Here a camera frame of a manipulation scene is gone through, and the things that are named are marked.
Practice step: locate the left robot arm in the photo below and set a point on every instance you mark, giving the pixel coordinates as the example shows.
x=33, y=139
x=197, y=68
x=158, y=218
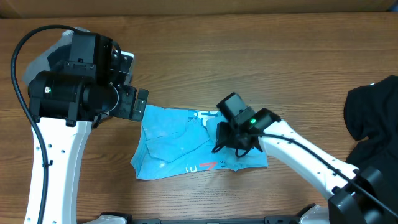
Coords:
x=64, y=108

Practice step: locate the folded black Nike garment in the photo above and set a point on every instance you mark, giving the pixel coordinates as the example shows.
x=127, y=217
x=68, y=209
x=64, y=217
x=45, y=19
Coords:
x=58, y=58

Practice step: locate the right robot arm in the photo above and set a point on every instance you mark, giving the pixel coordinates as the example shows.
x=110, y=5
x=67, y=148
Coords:
x=354, y=195

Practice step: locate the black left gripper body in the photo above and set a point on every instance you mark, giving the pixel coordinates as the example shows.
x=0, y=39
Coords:
x=124, y=108

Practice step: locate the light blue printed t-shirt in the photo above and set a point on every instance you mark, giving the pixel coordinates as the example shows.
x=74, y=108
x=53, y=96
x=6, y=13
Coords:
x=180, y=141

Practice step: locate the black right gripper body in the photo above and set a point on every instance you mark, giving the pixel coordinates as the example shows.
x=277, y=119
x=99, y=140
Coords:
x=227, y=134

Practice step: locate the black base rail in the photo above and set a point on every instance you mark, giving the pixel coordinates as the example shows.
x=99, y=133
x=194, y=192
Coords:
x=273, y=219

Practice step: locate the folded grey garment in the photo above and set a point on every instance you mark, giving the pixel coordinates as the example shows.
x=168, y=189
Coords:
x=41, y=62

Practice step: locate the black t-shirt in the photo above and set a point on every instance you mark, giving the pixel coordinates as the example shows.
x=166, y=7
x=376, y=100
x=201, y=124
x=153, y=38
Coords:
x=370, y=115

